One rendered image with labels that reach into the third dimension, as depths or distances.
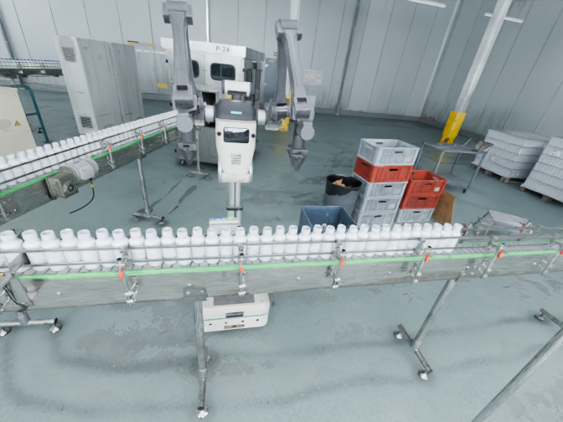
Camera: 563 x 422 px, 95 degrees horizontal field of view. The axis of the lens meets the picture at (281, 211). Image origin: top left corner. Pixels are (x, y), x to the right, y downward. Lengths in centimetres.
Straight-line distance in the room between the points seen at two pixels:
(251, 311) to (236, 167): 103
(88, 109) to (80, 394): 565
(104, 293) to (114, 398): 90
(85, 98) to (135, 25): 693
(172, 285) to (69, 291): 39
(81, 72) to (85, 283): 577
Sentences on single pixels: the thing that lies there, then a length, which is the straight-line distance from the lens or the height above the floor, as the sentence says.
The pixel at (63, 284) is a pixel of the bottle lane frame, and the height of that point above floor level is 95.
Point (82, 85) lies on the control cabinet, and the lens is 686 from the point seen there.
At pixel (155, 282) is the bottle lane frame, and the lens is 126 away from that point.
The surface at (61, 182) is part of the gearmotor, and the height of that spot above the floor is 97.
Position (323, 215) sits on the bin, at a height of 87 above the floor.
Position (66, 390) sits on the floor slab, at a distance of 224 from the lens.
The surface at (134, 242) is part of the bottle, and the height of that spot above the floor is 112.
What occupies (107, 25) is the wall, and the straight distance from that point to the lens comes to 1364.
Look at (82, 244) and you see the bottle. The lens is 124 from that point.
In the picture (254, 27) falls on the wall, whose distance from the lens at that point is 1306.
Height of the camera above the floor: 179
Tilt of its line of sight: 29 degrees down
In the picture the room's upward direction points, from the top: 7 degrees clockwise
